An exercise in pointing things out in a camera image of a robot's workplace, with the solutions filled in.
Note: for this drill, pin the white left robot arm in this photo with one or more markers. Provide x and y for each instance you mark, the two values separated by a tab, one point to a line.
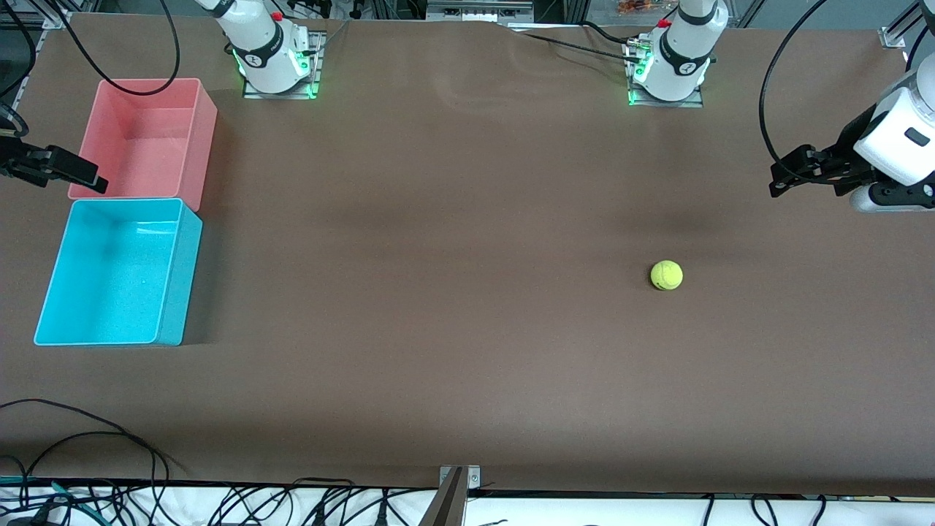
683	58

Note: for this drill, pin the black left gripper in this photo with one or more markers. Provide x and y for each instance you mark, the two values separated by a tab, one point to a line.
849	143

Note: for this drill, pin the orange items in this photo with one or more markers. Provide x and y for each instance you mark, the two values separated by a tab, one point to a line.
639	7

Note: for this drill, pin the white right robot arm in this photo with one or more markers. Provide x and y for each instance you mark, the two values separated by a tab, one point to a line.
259	44

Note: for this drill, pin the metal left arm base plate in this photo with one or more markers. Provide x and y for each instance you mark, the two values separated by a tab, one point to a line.
694	104

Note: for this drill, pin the pink plastic bin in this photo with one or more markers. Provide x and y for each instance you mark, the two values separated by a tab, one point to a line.
146	146

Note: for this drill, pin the brown table cover mat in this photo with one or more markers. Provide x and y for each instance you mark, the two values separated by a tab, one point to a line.
467	292

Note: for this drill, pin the blue plastic bin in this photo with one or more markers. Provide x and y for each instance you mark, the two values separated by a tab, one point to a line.
109	277

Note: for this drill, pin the metal bracket post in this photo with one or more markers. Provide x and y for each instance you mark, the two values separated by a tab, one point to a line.
456	482

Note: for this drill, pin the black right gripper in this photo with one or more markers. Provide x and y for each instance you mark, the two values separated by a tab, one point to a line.
16	162

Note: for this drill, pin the aluminium frame corner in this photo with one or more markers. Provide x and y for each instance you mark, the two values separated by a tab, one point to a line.
895	36
58	18

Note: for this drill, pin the yellow tennis ball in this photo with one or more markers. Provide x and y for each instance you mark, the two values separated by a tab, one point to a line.
667	275

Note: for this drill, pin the grey power strip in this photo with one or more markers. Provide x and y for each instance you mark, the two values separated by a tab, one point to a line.
478	11

